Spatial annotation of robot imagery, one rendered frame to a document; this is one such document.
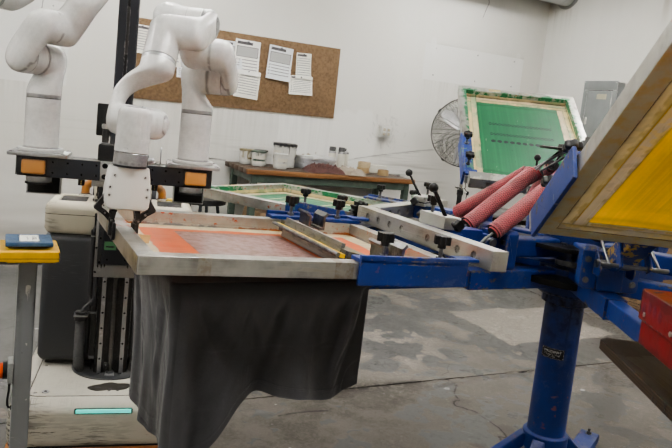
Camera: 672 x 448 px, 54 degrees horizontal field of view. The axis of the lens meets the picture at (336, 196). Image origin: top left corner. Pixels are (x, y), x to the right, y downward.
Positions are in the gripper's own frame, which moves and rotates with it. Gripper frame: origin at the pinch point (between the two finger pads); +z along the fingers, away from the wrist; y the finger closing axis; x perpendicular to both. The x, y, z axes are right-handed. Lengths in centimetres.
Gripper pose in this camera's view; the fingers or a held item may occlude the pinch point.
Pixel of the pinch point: (122, 230)
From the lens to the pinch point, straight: 161.7
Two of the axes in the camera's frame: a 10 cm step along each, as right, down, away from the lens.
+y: -8.9, -0.8, -4.6
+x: 4.4, 1.5, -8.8
